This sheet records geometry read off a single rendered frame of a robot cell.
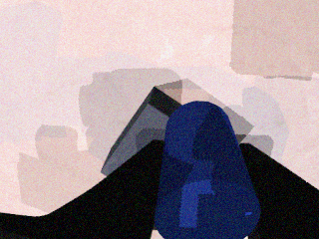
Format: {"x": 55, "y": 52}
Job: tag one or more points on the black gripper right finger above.
{"x": 289, "y": 206}

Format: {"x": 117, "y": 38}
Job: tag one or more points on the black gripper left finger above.
{"x": 121, "y": 206}

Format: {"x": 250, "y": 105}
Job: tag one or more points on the dark grey square block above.
{"x": 147, "y": 124}

